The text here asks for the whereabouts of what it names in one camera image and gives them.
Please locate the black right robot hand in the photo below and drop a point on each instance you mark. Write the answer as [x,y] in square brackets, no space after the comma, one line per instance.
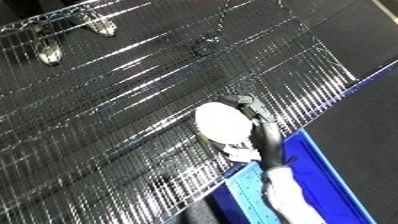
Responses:
[267,140]

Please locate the white paper cup green band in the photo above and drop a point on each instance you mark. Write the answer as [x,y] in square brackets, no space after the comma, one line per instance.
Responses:
[221,123]

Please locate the pale right robot arm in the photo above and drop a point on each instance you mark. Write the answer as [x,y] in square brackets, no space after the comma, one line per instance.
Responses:
[290,200]

